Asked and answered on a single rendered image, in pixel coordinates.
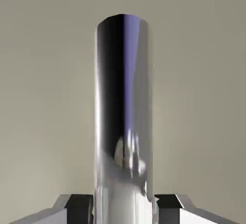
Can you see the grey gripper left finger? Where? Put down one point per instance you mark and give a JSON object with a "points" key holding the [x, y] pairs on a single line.
{"points": [[76, 210]]}

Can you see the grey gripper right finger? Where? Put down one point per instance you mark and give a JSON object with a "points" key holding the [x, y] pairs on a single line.
{"points": [[169, 210]]}

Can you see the beige drawer front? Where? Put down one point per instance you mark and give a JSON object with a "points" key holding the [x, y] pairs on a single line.
{"points": [[38, 74]]}

